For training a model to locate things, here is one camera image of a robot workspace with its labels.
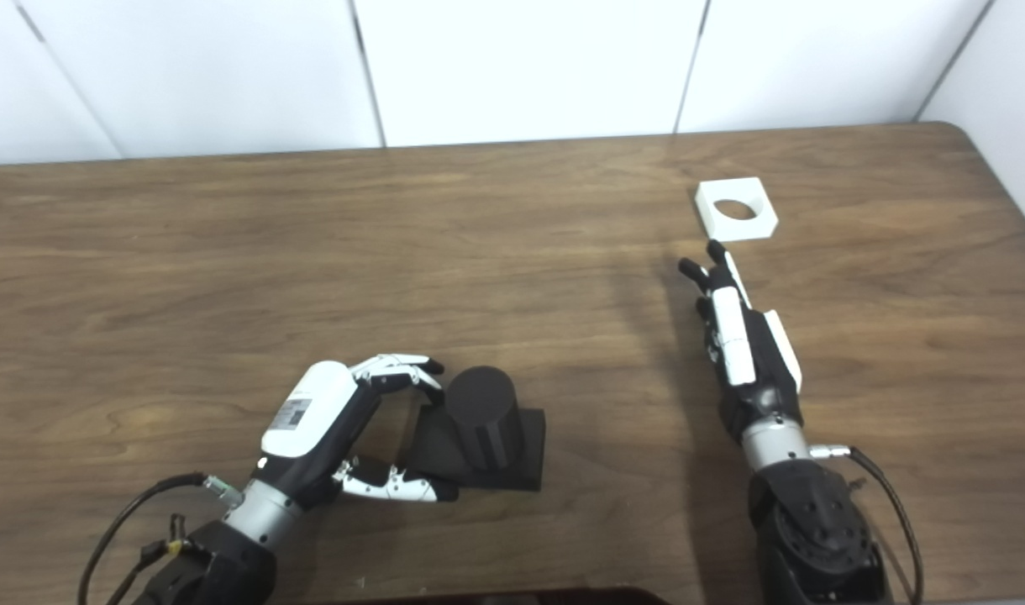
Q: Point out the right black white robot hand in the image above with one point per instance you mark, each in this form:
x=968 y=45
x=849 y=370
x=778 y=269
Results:
x=764 y=370

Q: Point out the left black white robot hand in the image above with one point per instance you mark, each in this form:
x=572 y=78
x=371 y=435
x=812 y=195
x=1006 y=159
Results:
x=311 y=407

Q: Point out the white square piece with hole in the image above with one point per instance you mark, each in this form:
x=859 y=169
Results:
x=760 y=223

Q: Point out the black peg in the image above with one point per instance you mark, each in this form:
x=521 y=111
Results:
x=483 y=412

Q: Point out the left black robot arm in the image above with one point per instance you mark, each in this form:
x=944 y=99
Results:
x=227 y=555

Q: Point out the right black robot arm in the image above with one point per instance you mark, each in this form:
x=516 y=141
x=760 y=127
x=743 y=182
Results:
x=815 y=529

